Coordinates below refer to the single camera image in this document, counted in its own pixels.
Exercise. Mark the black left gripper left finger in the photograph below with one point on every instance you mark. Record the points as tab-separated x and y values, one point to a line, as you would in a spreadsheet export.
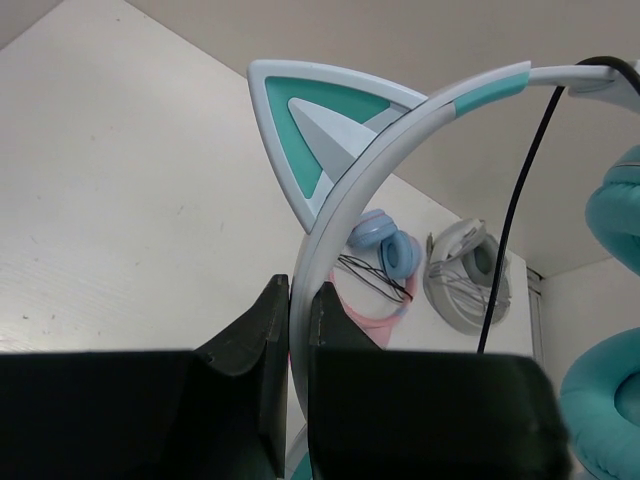
214	412

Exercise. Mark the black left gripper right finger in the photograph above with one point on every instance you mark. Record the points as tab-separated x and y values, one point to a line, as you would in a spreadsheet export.
398	414

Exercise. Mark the teal cat-ear headphones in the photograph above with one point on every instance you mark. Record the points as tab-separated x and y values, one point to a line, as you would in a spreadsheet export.
333	136

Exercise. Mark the white grey headphones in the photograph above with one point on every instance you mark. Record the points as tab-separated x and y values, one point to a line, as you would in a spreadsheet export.
459	271

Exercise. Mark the pink blue cat-ear headphones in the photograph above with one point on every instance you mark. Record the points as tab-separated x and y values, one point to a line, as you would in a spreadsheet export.
399	257

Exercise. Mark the aluminium side rail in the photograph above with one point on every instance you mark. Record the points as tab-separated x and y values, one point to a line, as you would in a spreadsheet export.
534	281

